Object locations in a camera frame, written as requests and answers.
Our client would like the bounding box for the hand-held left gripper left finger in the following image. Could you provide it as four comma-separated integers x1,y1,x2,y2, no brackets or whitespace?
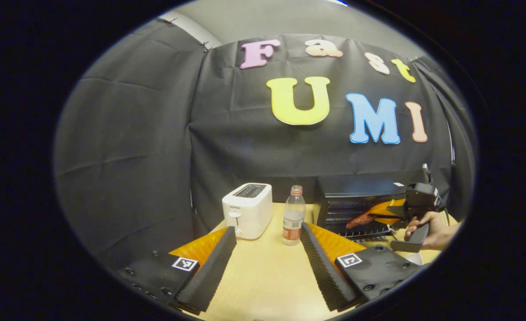
118,226,237,313

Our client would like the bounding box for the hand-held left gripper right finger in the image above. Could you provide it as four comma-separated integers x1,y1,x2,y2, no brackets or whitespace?
299,222,424,312

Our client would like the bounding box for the red meat piece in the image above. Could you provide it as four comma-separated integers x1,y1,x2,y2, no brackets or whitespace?
346,210,379,229

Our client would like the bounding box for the black electric oven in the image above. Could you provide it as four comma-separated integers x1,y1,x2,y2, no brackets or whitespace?
316,175,424,239

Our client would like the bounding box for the clear plastic water bottle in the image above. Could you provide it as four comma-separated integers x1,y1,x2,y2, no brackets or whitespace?
283,185,306,246

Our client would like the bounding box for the white toaster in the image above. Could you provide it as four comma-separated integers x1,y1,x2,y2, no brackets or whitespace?
222,183,273,240

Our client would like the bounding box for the black backdrop cloth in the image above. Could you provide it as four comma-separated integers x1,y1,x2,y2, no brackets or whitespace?
53,18,477,268

